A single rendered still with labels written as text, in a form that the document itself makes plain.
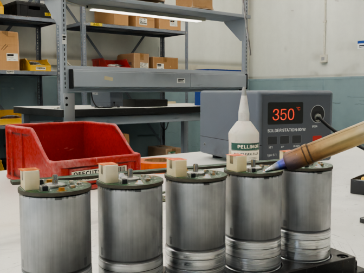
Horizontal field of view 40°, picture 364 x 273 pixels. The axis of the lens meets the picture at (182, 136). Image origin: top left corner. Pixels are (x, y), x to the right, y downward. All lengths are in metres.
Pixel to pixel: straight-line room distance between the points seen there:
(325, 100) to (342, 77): 4.98
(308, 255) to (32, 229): 0.12
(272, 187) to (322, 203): 0.03
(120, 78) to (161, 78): 0.28
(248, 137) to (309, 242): 0.32
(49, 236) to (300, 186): 0.11
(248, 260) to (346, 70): 5.44
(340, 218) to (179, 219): 0.22
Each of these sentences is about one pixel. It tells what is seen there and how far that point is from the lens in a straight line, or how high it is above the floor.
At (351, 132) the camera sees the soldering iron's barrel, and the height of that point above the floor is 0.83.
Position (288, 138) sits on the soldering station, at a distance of 0.63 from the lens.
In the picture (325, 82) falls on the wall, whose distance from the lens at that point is 5.76.
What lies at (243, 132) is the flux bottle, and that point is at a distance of 0.54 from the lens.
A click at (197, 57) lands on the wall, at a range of 5.96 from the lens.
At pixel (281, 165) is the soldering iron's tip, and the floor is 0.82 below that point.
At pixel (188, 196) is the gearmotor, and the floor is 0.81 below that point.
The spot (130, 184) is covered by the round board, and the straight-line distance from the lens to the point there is 0.18.
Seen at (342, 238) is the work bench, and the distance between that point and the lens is 0.35.
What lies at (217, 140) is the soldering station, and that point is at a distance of 0.68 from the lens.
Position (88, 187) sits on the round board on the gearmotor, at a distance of 0.18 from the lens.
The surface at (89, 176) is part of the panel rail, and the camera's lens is 0.20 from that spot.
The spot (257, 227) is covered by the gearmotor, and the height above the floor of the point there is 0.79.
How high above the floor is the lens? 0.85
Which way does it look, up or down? 5 degrees down
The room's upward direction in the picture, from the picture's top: straight up
